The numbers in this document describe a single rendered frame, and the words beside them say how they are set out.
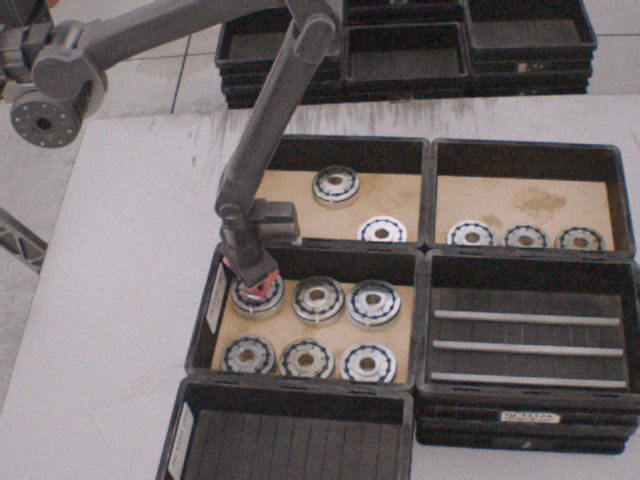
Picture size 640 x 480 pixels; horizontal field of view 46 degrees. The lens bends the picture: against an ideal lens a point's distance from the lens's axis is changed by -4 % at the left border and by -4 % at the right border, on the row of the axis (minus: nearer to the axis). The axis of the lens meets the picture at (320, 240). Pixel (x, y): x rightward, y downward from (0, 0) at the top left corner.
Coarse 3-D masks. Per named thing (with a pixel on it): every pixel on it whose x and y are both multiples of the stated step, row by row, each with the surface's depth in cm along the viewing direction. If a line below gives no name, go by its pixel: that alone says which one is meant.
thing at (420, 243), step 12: (420, 192) 156; (420, 204) 154; (420, 216) 152; (420, 228) 150; (312, 240) 150; (324, 240) 150; (336, 240) 150; (348, 240) 150; (360, 240) 149; (372, 240) 149; (420, 240) 148
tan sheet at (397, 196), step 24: (264, 192) 173; (288, 192) 173; (312, 192) 172; (384, 192) 170; (408, 192) 169; (312, 216) 168; (336, 216) 167; (360, 216) 166; (384, 216) 166; (408, 216) 165; (408, 240) 161
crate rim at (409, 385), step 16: (224, 240) 152; (416, 256) 146; (416, 272) 143; (208, 288) 145; (416, 288) 143; (208, 304) 144; (416, 304) 139; (416, 320) 137; (192, 336) 139; (416, 336) 135; (192, 352) 137; (416, 352) 133; (192, 368) 135; (320, 384) 131; (336, 384) 130; (352, 384) 130; (368, 384) 130; (384, 384) 129; (400, 384) 129
